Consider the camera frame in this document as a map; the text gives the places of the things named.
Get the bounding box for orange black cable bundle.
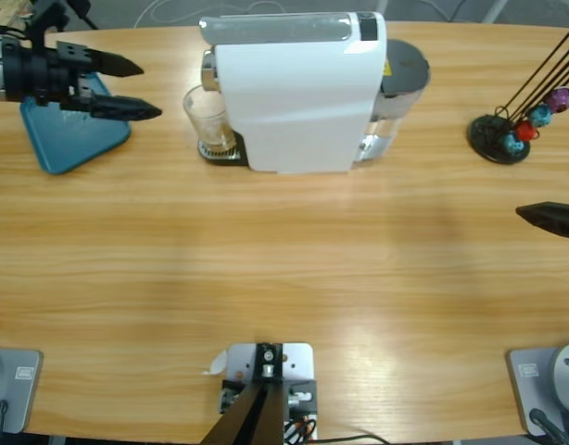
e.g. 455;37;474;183
284;414;319;441

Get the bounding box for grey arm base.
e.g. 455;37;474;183
505;341;569;438
0;348;44;435

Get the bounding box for red coffee capsule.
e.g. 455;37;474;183
514;119;539;143

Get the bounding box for clear glass cup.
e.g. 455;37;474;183
182;85;237;155

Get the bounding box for wooden crate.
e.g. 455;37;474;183
0;0;33;29

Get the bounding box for white floor cable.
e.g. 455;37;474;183
134;0;295;25

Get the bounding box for black camera post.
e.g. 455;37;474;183
203;341;285;445

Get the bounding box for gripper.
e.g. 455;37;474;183
1;39;163;122

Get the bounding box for purple coffee capsule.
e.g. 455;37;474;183
543;87;569;112

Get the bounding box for teal square tray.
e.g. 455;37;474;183
19;71;132;176

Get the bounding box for teal coffee capsule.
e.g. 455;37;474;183
502;132;526;154
528;104;553;129

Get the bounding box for grey coffee machine lever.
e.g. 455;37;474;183
198;12;353;45

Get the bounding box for black stand legs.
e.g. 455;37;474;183
66;0;100;32

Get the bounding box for clear water tank grey lid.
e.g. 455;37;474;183
353;39;432;163

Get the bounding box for white capsule coffee machine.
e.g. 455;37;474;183
199;11;388;176

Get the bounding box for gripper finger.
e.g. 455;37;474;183
515;201;569;241

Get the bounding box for white mount block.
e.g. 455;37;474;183
218;341;319;441

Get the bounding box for black capsule holder stand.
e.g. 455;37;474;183
467;30;569;166

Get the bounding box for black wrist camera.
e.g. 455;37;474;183
27;0;71;50

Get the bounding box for thin black cable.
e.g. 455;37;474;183
319;433;387;445

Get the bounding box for grey floor cable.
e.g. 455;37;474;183
423;0;455;22

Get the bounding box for white tape piece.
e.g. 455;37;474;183
200;350;229;376

